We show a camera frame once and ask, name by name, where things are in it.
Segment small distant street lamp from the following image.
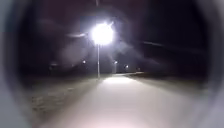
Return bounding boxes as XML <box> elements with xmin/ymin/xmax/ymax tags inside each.
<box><xmin>124</xmin><ymin>64</ymin><xmax>130</xmax><ymax>74</ymax></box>
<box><xmin>113</xmin><ymin>60</ymin><xmax>119</xmax><ymax>74</ymax></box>

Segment tall street lamp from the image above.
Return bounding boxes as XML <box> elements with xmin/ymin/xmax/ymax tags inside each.
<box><xmin>90</xmin><ymin>22</ymin><xmax>115</xmax><ymax>80</ymax></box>

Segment pale paved path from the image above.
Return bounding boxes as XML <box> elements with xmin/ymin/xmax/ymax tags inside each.
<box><xmin>37</xmin><ymin>75</ymin><xmax>205</xmax><ymax>128</ymax></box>

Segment dark grass verge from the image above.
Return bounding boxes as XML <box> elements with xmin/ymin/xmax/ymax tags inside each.
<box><xmin>18</xmin><ymin>76</ymin><xmax>107</xmax><ymax>125</ymax></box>
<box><xmin>128</xmin><ymin>72</ymin><xmax>209</xmax><ymax>101</ymax></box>

